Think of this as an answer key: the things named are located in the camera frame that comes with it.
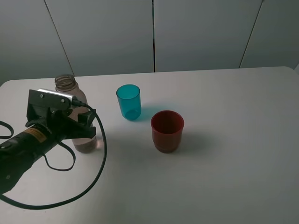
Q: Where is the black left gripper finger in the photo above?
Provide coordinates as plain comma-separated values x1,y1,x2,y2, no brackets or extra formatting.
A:
77,108,95,127
67,125,96,139

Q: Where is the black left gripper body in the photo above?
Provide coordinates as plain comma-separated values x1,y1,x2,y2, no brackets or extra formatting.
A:
25,106,77,140

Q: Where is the clear plastic water bottle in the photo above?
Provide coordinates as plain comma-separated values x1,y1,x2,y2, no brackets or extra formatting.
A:
55,74,97,153

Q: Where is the teal transparent plastic cup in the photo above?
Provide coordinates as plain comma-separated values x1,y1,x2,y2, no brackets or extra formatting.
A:
116,84,141,121

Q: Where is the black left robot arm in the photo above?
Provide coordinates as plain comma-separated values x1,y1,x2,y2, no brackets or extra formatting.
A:
0,108,96,194

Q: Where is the red plastic cup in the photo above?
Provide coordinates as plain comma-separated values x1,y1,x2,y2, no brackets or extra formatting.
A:
150,110,185,154

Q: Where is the black camera cable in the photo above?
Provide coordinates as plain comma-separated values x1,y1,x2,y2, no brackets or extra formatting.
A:
0,99,108,210

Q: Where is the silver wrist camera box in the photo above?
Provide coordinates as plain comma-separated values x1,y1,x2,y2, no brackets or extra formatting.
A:
28,89,77,110

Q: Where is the thin black loop cable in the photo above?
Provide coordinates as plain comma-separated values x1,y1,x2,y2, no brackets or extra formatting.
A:
0,120,76,171

